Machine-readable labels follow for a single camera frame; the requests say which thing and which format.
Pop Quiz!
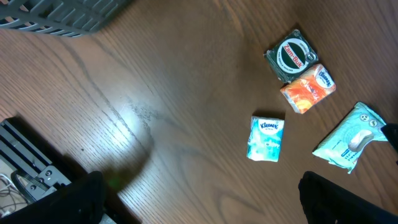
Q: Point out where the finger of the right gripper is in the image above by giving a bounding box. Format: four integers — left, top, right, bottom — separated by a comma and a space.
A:
381, 123, 398, 152

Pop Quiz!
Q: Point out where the dark green round-label box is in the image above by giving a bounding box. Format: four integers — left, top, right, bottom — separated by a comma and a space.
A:
264, 29, 318, 83

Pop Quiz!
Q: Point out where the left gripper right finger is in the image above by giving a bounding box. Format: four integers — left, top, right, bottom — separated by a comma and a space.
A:
298, 171, 397, 224

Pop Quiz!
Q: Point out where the teal tissue pack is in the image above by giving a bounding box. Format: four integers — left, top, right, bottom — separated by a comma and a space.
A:
247, 116, 284, 162

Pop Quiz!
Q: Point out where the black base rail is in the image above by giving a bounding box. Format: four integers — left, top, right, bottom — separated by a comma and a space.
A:
1, 117, 75, 203

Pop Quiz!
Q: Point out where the grey plastic mesh basket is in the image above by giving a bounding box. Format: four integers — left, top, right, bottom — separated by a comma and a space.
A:
1, 0, 131, 38

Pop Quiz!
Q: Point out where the green snack packet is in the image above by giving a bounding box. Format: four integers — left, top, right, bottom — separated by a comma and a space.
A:
313, 102, 387, 174

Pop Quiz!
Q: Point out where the orange tissue pack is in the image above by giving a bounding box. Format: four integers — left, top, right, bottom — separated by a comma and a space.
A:
280, 63, 336, 114

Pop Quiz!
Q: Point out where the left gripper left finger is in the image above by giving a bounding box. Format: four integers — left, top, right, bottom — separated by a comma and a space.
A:
1, 171, 106, 224

